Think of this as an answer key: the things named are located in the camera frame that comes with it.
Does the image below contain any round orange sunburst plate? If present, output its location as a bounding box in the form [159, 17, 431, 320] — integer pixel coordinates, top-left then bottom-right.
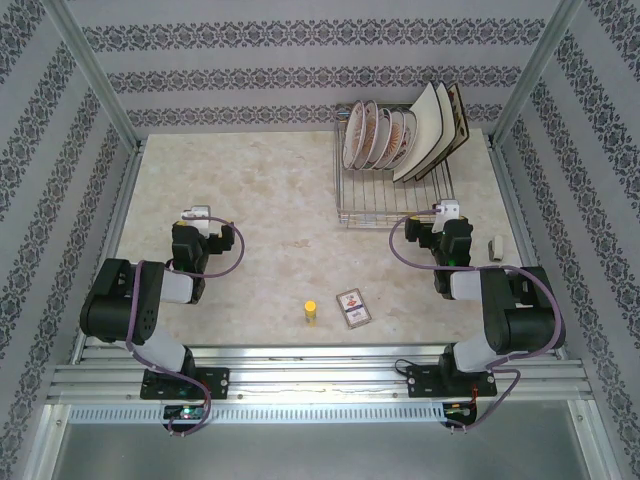
[387, 109, 407, 169]

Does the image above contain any round patterned ceramic plate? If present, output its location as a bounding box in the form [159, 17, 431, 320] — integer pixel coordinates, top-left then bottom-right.
[342, 99, 372, 170]
[357, 99, 384, 171]

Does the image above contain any square plate fruit print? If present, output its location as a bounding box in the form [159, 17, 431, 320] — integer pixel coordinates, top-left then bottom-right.
[414, 82, 470, 182]

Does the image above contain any playing card box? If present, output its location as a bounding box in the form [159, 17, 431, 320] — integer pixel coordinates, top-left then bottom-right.
[335, 288, 373, 331]

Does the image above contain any grey metal panel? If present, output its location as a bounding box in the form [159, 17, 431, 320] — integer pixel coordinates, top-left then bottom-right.
[39, 399, 616, 480]

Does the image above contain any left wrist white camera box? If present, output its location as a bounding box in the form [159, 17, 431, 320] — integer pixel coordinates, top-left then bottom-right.
[179, 203, 215, 235]

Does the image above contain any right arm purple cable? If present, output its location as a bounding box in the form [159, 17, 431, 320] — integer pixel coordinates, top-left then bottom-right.
[388, 207, 566, 435]

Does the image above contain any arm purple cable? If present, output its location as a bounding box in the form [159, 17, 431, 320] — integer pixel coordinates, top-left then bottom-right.
[388, 207, 566, 435]
[124, 213, 246, 437]

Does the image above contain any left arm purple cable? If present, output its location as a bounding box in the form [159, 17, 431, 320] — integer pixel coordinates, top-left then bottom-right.
[124, 213, 246, 437]

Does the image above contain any aluminium side rail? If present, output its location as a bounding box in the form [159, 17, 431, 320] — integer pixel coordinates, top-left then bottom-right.
[487, 139, 571, 359]
[69, 142, 146, 364]

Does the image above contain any chrome wire dish rack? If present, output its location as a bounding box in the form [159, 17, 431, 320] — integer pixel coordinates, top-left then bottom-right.
[332, 102, 459, 229]

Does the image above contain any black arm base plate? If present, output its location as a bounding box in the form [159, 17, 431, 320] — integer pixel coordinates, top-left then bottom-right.
[405, 364, 499, 400]
[139, 367, 231, 401]

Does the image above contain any aluminium frame post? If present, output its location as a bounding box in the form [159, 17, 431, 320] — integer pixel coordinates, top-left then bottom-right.
[42, 0, 146, 151]
[487, 0, 586, 149]

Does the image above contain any aluminium mounting rail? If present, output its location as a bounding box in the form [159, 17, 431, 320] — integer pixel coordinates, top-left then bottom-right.
[47, 342, 596, 401]

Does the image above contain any slotted cable duct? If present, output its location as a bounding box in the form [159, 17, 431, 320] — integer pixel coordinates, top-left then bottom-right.
[67, 403, 446, 425]

